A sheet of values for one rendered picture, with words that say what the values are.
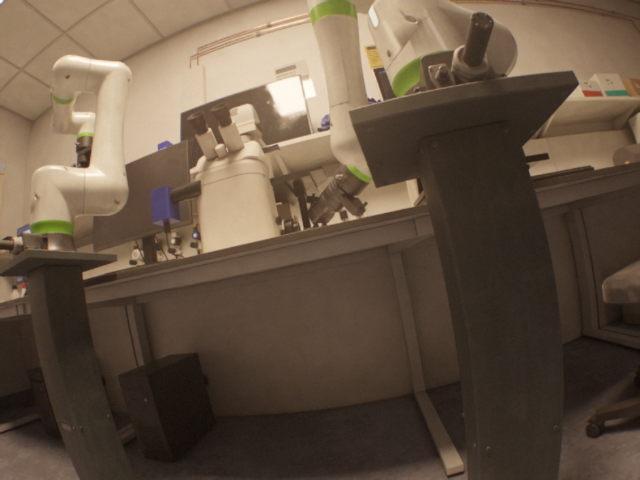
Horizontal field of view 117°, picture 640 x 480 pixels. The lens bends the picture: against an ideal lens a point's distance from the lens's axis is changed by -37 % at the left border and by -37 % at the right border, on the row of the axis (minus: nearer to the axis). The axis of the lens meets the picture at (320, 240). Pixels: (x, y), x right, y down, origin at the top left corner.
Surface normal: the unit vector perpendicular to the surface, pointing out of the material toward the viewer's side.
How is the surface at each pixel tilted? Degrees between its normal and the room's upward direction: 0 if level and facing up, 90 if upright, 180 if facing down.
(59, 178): 88
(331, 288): 90
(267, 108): 86
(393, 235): 90
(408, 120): 180
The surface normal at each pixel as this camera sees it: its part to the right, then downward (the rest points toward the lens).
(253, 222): 0.25, -0.18
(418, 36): -0.48, -0.01
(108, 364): -0.13, -0.10
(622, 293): -0.97, 0.18
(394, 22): -0.71, 0.05
